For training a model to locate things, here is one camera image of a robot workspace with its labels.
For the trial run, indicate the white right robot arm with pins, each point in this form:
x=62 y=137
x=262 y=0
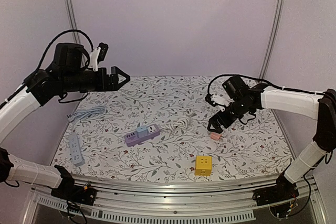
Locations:
x=314 y=105

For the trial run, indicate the right aluminium frame post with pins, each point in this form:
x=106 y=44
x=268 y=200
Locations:
x=272 y=38

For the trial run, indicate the blue plug adapter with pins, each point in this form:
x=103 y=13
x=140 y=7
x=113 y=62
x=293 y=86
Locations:
x=142 y=131

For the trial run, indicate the pink plug adapter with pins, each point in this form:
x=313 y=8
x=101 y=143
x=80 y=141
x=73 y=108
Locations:
x=215 y=136

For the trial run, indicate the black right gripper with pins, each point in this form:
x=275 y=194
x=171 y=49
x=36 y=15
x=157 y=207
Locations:
x=222 y=118

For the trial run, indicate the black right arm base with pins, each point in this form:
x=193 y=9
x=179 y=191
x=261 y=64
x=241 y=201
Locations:
x=282 y=190

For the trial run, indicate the floral patterned table mat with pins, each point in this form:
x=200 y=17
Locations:
x=254 y=146

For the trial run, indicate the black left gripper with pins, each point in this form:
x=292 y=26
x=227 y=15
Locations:
x=111 y=84

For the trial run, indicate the purple power strip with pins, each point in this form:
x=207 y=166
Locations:
x=131 y=138

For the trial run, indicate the aluminium frame post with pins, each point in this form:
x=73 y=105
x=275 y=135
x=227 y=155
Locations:
x=272 y=38
x=71 y=6

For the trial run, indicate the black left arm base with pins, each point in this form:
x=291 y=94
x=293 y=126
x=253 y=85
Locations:
x=67 y=189

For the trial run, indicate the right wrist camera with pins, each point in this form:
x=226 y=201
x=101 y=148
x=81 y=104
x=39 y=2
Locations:
x=217 y=100

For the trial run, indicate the light blue power strip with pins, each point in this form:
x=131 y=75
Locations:
x=75 y=150

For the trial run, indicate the yellow cube socket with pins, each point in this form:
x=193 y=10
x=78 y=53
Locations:
x=203 y=165

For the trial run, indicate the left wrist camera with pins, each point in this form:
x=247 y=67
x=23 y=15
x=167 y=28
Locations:
x=98 y=55

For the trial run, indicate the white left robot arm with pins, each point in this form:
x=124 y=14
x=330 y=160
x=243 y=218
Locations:
x=64 y=68

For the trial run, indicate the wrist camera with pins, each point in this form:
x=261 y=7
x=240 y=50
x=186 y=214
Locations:
x=98 y=55
x=217 y=100

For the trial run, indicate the left aluminium frame post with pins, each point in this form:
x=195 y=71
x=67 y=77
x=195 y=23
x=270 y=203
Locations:
x=71 y=6

